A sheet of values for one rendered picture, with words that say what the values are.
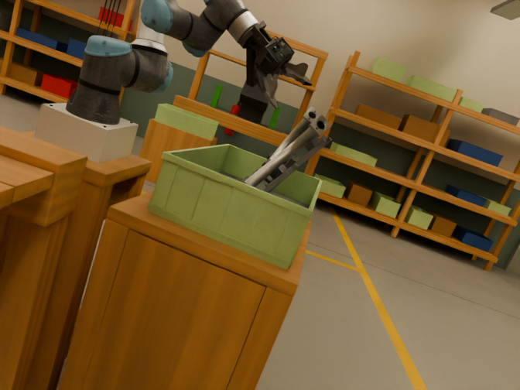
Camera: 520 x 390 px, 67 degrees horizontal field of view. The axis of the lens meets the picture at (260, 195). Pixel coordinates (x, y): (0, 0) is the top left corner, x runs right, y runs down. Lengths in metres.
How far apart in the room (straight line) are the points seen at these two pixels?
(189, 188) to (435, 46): 5.83
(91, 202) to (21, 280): 0.25
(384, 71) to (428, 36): 1.06
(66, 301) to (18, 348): 0.18
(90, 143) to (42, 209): 0.31
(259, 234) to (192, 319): 0.28
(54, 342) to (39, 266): 0.36
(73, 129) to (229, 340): 0.72
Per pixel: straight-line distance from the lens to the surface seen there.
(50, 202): 0.97
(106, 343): 1.23
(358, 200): 5.92
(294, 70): 1.13
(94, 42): 1.24
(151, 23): 1.06
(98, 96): 1.24
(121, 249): 1.10
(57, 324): 1.36
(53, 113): 1.27
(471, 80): 6.79
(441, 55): 6.64
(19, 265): 1.11
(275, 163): 1.11
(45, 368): 1.46
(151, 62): 1.31
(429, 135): 6.02
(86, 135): 1.22
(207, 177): 1.03
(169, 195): 1.08
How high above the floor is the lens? 1.17
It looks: 13 degrees down
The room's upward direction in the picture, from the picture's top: 20 degrees clockwise
